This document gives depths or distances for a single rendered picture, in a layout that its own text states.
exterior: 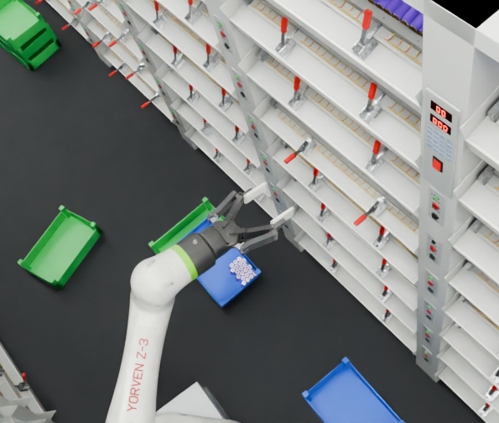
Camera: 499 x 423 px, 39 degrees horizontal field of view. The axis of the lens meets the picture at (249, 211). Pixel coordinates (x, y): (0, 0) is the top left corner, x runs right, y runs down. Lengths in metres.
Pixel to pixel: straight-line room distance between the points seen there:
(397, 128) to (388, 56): 0.20
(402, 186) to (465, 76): 0.57
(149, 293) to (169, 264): 0.08
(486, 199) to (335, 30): 0.42
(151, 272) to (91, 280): 1.42
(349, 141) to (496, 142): 0.56
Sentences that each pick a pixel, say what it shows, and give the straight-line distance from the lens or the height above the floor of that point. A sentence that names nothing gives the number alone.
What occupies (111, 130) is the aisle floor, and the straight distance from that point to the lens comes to 3.35.
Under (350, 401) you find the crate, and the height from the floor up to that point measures 0.00.
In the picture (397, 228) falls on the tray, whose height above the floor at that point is 0.90.
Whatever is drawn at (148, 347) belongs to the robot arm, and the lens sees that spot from 1.68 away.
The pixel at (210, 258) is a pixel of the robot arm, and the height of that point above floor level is 1.08.
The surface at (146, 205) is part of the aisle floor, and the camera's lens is 3.07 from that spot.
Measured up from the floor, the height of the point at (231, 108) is 0.70.
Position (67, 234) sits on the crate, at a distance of 3.14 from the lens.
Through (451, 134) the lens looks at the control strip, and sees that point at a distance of 1.23.
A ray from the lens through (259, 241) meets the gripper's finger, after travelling 1.65.
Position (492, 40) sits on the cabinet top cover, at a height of 1.75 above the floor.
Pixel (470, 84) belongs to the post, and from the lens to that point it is 1.11.
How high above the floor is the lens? 2.51
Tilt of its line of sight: 59 degrees down
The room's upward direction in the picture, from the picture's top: 22 degrees counter-clockwise
